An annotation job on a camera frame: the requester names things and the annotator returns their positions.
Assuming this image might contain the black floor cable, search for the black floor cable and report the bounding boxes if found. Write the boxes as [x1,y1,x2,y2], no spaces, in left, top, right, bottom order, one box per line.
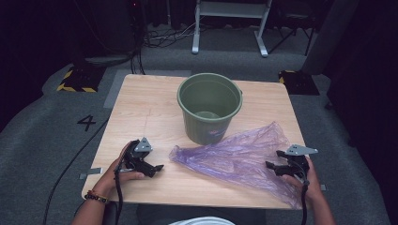
[41,116,111,225]

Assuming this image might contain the hand-held gripper cable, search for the hand-held gripper cable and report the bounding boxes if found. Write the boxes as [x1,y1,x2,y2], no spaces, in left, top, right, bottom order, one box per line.
[114,162,125,225]
[294,160,312,225]

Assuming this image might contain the bundle of floor cables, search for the bundle of floor cables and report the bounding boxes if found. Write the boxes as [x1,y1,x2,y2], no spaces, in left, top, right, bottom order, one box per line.
[142,22,207,50]

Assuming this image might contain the black folding chair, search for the black folding chair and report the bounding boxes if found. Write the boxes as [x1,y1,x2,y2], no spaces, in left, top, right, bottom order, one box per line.
[268,0,317,57]

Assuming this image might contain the person's white shirt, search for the person's white shirt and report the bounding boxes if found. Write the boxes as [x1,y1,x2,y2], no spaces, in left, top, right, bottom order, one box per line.
[168,216,237,225]

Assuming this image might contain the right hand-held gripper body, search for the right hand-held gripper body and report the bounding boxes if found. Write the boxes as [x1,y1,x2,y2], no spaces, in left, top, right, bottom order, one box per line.
[283,143,319,181]

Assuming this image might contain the purple plastic bag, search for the purple plastic bag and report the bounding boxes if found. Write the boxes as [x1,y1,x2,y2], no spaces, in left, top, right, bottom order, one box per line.
[168,121,303,210]

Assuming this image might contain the left hand-held gripper cable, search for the left hand-held gripper cable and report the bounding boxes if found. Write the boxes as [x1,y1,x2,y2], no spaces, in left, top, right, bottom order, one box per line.
[114,162,125,225]

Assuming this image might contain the person's right hand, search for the person's right hand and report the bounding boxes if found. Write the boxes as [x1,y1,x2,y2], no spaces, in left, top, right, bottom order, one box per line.
[281,156,323,203]

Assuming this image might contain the grey pillar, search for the grey pillar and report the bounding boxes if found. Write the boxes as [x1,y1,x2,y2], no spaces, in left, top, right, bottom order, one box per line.
[301,0,360,76]

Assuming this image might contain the green plastic bucket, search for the green plastic bucket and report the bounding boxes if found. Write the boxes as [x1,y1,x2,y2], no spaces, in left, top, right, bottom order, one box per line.
[176,72,244,146]

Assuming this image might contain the black stand pole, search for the black stand pole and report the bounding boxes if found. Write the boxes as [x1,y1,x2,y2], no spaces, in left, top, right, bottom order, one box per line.
[126,0,146,76]

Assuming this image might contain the right hand-held gripper cable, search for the right hand-held gripper cable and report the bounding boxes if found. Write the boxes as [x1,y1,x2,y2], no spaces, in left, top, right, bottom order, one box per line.
[294,160,312,225]

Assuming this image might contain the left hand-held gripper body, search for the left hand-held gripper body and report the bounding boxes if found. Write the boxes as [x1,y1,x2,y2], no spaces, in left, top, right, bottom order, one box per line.
[120,136,154,173]

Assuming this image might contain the beaded wrist bracelets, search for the beaded wrist bracelets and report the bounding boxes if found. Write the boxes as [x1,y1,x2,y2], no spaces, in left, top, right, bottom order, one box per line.
[84,188,110,204]

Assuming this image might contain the black yellow striped base plate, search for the black yellow striped base plate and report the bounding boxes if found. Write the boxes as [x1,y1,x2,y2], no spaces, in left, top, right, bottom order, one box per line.
[56,66,106,94]
[278,69,320,96]

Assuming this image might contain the person's left hand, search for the person's left hand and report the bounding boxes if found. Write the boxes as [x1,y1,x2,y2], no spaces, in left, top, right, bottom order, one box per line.
[92,141,146,201]

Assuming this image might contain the white metal stand frame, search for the white metal stand frame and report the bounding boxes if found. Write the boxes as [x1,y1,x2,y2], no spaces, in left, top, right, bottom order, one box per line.
[191,0,273,58]

